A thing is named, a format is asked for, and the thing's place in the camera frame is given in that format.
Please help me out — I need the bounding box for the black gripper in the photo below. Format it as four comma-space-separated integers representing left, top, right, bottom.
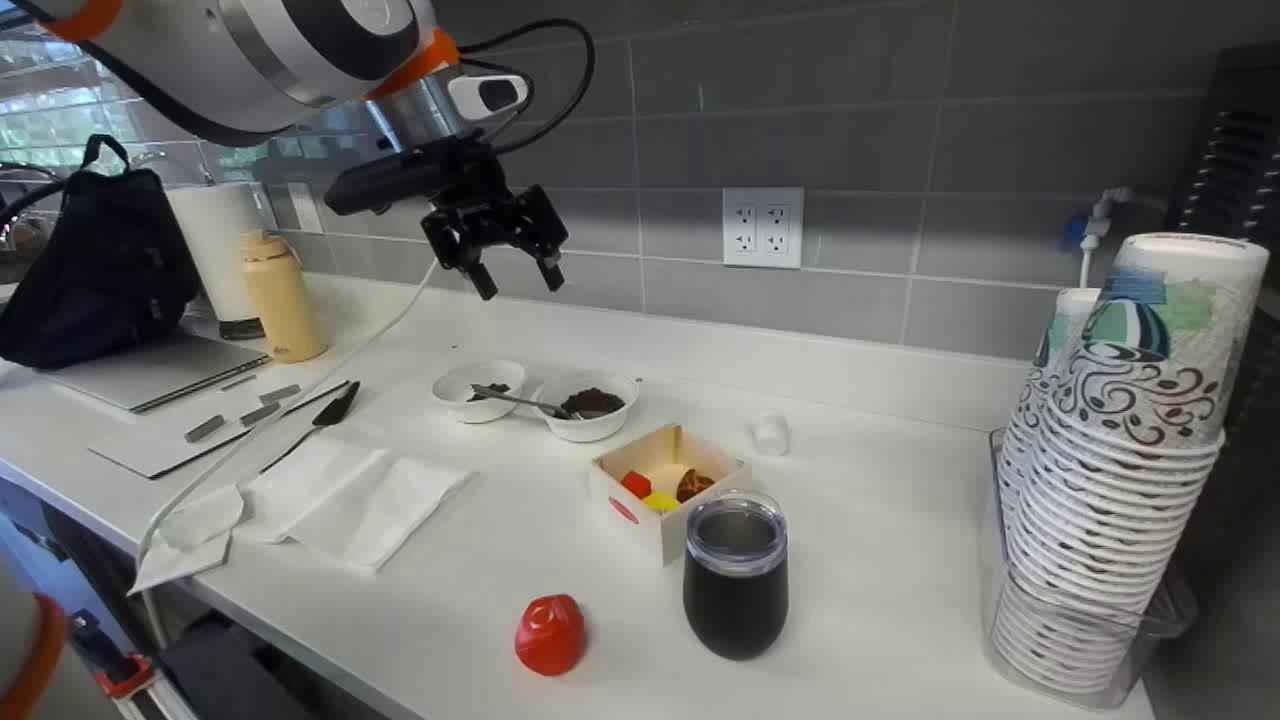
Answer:
421, 133, 572, 305

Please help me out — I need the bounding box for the black tumbler with lid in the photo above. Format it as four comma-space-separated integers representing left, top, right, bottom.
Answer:
678, 493, 792, 665

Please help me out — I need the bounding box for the dark gridded rack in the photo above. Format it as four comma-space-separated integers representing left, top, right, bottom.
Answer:
1163, 34, 1280, 351

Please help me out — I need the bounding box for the grey flat sheet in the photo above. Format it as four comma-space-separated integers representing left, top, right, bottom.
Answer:
88, 376, 354, 484
52, 330, 273, 418

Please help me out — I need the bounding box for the small clear plastic cup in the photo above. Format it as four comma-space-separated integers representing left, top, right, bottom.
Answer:
742, 407, 796, 459

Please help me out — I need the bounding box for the black bag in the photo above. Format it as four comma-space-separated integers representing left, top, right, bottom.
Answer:
0, 133, 202, 376

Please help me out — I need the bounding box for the light wooden box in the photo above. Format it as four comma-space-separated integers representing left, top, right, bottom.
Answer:
588, 418, 753, 566

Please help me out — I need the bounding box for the large white bowl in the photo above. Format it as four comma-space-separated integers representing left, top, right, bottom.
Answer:
527, 365, 647, 448

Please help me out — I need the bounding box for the white double wall outlet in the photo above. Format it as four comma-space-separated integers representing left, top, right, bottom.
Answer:
718, 183, 809, 272

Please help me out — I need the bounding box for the small white bowl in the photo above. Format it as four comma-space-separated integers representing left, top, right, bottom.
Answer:
431, 354, 532, 427

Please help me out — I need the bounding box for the black case under counter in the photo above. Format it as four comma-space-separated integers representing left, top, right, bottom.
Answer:
156, 615, 332, 720

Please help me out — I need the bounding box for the beige bottle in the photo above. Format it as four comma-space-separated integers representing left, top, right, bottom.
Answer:
241, 232, 332, 368

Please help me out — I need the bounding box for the red toy pepper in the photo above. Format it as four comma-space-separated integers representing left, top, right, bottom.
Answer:
510, 590, 590, 681

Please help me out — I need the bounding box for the clear plastic cup holder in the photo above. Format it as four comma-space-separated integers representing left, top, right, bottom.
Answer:
979, 423, 1203, 713

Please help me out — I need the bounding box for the white blue sprayer hose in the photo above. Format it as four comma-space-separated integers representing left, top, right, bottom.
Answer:
1061, 183, 1136, 292

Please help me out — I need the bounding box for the brown toy piece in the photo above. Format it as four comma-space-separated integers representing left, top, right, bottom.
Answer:
672, 459, 718, 508

